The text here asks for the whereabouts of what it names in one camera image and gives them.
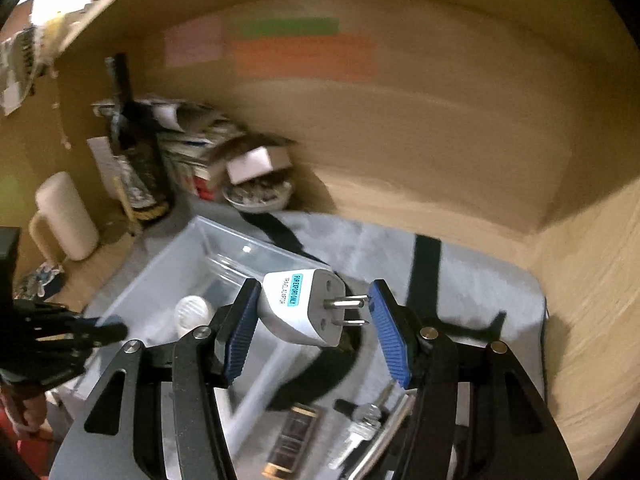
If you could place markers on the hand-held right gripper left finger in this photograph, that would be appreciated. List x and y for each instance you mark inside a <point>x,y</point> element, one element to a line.
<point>239,332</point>

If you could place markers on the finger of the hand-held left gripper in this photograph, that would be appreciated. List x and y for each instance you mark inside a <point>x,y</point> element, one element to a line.
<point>95,331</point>

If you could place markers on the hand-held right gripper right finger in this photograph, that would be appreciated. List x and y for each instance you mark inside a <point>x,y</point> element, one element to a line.
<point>392,335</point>

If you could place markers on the white travel adapter plug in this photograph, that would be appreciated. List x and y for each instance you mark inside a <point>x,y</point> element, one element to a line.
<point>295,312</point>

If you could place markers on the clear plastic storage bin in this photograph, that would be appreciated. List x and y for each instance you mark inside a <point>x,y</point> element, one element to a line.
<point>165,280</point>

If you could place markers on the silver key bunch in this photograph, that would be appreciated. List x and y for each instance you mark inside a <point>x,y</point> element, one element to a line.
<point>362,417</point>

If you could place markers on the person's left hand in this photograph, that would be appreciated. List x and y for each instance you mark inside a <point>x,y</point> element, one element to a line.
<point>32,412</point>

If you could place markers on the white round device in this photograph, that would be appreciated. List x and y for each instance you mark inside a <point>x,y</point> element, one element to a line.
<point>192,312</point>

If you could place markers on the grey mat with black letters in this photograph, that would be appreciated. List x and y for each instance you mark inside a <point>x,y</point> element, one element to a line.
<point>465,280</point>

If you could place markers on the red cloth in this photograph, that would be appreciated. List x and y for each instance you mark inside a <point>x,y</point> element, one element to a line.
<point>30,452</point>

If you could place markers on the cream mug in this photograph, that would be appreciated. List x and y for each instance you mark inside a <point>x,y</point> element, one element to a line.
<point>67,215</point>

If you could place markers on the black and gold battery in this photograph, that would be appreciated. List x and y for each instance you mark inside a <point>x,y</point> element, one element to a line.
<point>292,440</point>

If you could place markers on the bowl of small items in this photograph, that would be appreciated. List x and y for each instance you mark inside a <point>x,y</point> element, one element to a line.
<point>257,195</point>

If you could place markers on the black bottle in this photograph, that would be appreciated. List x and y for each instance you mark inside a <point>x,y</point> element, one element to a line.
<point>140,170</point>

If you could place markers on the small white box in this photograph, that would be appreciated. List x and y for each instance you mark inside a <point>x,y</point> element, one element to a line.
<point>257,164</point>

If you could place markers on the stack of magazines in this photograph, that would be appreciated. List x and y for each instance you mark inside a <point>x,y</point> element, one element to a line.
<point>200,145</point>

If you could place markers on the printed hanging paper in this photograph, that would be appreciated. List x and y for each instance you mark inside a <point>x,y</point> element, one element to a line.
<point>17,67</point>

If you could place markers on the orange sticky note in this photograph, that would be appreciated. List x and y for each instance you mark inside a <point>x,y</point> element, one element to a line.
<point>305,57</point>

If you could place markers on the pink sticky note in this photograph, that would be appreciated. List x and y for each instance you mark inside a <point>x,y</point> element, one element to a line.
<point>194,42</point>

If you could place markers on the green sticky note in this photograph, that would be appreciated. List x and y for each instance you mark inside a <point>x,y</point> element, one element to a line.
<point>287,26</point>

